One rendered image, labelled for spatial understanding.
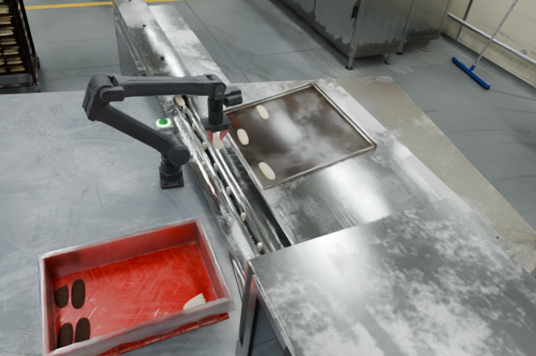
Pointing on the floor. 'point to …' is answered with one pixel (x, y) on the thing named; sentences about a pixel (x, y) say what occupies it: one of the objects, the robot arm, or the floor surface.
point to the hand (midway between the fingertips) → (215, 140)
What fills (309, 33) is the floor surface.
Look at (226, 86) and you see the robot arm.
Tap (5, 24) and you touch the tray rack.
